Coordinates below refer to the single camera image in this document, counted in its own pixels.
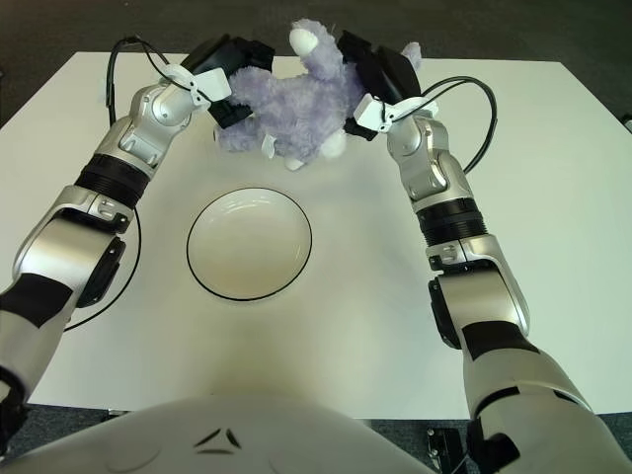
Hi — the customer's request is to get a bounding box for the black table bracket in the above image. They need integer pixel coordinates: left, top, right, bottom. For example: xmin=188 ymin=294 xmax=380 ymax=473
xmin=427 ymin=427 xmax=468 ymax=474

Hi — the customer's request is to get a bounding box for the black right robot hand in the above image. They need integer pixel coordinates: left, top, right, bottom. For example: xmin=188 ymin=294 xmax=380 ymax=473
xmin=338 ymin=30 xmax=424 ymax=142

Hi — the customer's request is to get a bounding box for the black left elbow cable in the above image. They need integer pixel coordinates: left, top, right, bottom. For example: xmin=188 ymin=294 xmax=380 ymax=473
xmin=61 ymin=211 xmax=144 ymax=332

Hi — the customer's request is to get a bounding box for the purple plush doll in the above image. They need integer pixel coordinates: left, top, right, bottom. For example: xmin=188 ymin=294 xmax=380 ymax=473
xmin=212 ymin=18 xmax=424 ymax=172

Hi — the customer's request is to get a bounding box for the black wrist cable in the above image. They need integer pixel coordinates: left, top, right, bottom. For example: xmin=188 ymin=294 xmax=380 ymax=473
xmin=106 ymin=35 xmax=194 ymax=124
xmin=419 ymin=75 xmax=497 ymax=174

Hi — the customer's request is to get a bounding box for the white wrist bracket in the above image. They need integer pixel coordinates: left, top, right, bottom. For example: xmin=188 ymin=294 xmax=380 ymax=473
xmin=354 ymin=93 xmax=440 ymax=134
xmin=158 ymin=63 xmax=233 ymax=108

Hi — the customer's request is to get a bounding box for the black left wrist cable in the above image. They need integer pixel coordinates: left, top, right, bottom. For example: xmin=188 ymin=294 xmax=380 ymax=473
xmin=106 ymin=35 xmax=194 ymax=124

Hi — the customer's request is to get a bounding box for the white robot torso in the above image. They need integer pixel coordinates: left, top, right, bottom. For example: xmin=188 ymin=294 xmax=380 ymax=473
xmin=19 ymin=394 xmax=435 ymax=474

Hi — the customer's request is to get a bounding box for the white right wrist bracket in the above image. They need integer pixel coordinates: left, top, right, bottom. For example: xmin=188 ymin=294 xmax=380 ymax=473
xmin=354 ymin=93 xmax=440 ymax=134

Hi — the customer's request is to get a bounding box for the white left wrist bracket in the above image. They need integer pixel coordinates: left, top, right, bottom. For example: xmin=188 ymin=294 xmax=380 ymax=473
xmin=158 ymin=63 xmax=233 ymax=108

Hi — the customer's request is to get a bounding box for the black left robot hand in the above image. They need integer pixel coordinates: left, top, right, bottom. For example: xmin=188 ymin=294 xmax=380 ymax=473
xmin=180 ymin=33 xmax=277 ymax=130

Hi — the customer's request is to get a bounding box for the white plate with black rim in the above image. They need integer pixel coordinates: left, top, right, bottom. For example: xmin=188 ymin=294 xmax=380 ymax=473
xmin=186 ymin=187 xmax=313 ymax=301

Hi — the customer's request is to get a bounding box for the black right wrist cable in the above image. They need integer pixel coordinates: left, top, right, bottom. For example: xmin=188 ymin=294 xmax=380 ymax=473
xmin=419 ymin=75 xmax=497 ymax=174

